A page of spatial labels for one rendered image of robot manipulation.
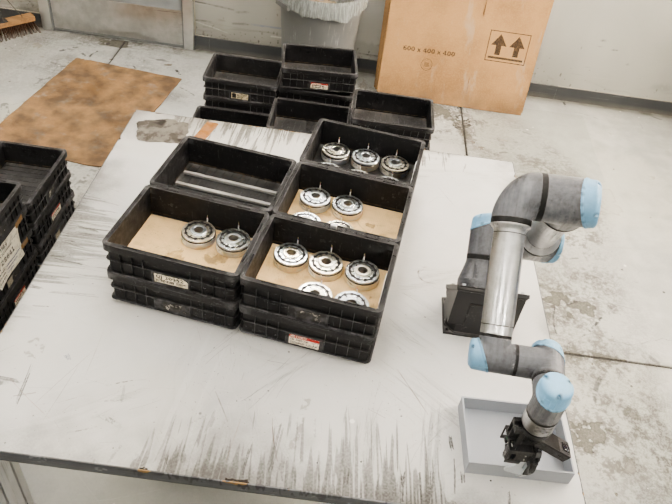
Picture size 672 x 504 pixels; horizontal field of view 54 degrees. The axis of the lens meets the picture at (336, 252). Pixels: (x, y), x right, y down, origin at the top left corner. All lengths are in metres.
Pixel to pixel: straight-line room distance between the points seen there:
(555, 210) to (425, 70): 3.14
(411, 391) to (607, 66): 3.65
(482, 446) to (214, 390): 0.73
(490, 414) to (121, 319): 1.08
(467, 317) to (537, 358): 0.47
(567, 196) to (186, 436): 1.10
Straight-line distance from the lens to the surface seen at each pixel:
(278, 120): 3.54
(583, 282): 3.58
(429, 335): 2.06
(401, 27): 4.61
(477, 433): 1.88
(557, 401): 1.53
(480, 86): 4.74
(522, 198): 1.61
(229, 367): 1.91
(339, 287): 1.96
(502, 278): 1.60
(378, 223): 2.20
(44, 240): 3.04
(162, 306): 2.03
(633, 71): 5.23
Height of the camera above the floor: 2.20
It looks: 42 degrees down
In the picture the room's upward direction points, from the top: 8 degrees clockwise
